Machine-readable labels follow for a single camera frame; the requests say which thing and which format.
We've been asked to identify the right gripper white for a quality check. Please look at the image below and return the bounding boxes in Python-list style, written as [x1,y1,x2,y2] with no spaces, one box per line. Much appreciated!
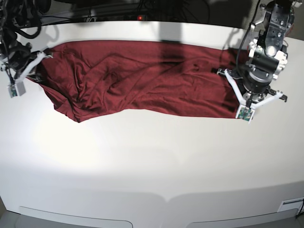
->
[6,47,52,96]

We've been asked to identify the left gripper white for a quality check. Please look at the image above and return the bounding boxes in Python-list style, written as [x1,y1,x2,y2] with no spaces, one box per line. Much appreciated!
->
[212,67,287,123]

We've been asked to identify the dark red long-sleeve shirt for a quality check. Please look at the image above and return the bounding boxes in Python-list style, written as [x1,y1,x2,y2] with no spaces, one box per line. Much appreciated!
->
[37,40,247,123]

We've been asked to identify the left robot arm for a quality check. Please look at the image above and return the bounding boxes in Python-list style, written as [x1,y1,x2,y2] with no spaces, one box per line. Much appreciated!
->
[217,0,303,123]

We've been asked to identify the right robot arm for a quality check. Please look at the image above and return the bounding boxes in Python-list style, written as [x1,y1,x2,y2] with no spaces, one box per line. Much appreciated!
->
[0,0,52,98]

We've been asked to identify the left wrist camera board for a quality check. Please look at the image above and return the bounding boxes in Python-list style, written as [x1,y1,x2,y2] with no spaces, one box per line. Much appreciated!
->
[235,105,255,124]

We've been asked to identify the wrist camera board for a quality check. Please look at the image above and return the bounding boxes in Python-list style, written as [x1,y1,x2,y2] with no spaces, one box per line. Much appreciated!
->
[8,85,18,98]
[235,105,255,124]

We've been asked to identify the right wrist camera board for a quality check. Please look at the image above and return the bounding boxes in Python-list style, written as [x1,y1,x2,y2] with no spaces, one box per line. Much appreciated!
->
[8,85,18,98]

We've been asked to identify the white power strip red switch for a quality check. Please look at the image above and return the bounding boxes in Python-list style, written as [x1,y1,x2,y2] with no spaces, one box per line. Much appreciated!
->
[86,15,147,22]

